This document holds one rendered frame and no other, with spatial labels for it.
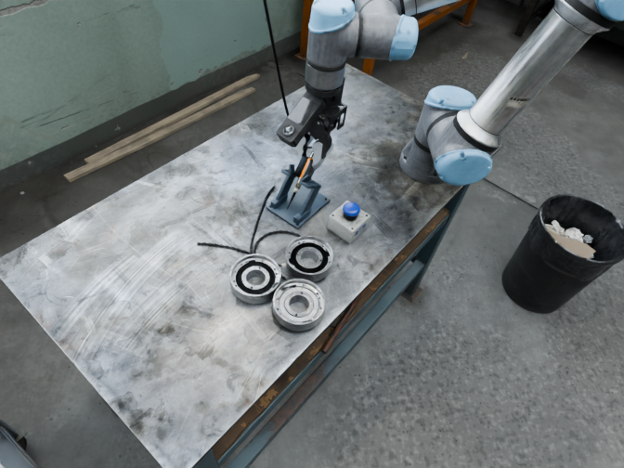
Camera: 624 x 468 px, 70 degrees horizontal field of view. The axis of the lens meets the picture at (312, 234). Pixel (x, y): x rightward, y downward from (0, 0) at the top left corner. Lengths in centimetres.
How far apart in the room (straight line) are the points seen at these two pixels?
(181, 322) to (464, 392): 122
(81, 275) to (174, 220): 23
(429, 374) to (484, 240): 79
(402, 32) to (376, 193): 45
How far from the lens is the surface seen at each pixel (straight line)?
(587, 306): 233
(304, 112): 92
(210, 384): 87
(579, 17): 94
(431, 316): 196
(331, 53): 86
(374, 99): 150
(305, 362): 115
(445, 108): 112
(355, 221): 103
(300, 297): 92
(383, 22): 87
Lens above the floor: 161
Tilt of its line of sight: 50 degrees down
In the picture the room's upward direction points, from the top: 8 degrees clockwise
